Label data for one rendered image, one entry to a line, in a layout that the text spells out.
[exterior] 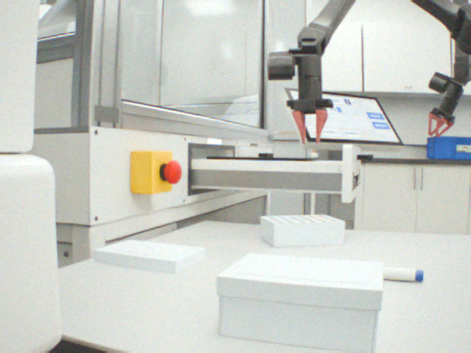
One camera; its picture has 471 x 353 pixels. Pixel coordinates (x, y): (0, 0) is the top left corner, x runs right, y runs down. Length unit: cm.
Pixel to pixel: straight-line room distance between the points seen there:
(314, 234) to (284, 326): 39
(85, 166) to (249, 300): 38
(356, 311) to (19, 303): 23
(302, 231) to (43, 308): 53
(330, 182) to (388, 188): 318
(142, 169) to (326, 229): 32
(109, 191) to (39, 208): 47
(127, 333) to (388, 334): 21
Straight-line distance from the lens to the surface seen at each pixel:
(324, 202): 192
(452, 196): 416
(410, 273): 53
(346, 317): 33
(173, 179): 71
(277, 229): 69
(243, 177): 89
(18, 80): 23
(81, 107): 66
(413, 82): 444
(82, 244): 67
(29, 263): 22
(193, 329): 37
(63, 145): 68
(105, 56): 68
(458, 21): 124
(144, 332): 37
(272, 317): 34
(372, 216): 403
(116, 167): 70
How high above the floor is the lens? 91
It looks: 3 degrees down
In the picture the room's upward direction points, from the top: 1 degrees clockwise
